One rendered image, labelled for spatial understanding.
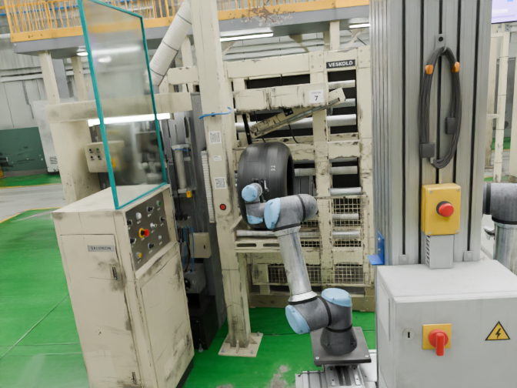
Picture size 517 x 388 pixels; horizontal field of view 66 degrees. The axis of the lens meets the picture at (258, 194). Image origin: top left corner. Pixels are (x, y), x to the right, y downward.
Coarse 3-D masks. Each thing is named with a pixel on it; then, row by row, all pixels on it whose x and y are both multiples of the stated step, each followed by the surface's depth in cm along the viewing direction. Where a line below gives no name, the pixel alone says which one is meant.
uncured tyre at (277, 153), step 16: (256, 144) 249; (272, 144) 245; (240, 160) 241; (256, 160) 235; (272, 160) 233; (288, 160) 272; (240, 176) 235; (256, 176) 231; (272, 176) 229; (288, 176) 280; (240, 192) 235; (272, 192) 229; (288, 192) 281; (240, 208) 241; (256, 224) 244
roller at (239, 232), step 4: (236, 232) 254; (240, 232) 253; (244, 232) 252; (248, 232) 252; (252, 232) 251; (256, 232) 251; (260, 232) 250; (264, 232) 249; (268, 232) 249; (272, 232) 248; (240, 236) 255; (244, 236) 254
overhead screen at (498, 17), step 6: (492, 0) 483; (498, 0) 483; (504, 0) 482; (510, 0) 482; (516, 0) 482; (492, 6) 485; (498, 6) 484; (504, 6) 484; (510, 6) 484; (516, 6) 483; (492, 12) 486; (498, 12) 486; (504, 12) 486; (510, 12) 485; (516, 12) 485; (492, 18) 488; (498, 18) 488; (504, 18) 487; (510, 18) 487; (516, 18) 486; (492, 24) 492
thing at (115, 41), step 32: (96, 0) 180; (96, 32) 180; (128, 32) 207; (96, 64) 179; (128, 64) 206; (96, 96) 179; (128, 96) 205; (128, 128) 204; (128, 160) 203; (160, 160) 237; (128, 192) 202
